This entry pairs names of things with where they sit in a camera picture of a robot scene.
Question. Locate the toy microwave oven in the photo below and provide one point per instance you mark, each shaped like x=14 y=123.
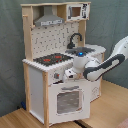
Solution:
x=78 y=11

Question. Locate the white wooden toy kitchen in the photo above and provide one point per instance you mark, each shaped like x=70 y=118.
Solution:
x=45 y=40

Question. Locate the grey toy sink basin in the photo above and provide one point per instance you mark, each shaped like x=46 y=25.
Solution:
x=76 y=51

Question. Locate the white toy oven door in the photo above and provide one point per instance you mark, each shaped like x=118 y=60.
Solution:
x=69 y=101

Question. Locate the left red stove knob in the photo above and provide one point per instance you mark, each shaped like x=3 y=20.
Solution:
x=56 y=76

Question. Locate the grey toy range hood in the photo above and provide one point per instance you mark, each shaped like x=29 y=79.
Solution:
x=48 y=18

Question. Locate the black toy faucet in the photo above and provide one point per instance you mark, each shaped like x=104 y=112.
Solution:
x=71 y=44

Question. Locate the black toy stovetop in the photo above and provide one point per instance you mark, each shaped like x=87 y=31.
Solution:
x=52 y=59

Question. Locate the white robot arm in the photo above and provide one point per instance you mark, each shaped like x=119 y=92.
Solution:
x=91 y=68

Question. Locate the grey backdrop curtain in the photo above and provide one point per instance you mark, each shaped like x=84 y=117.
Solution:
x=107 y=25

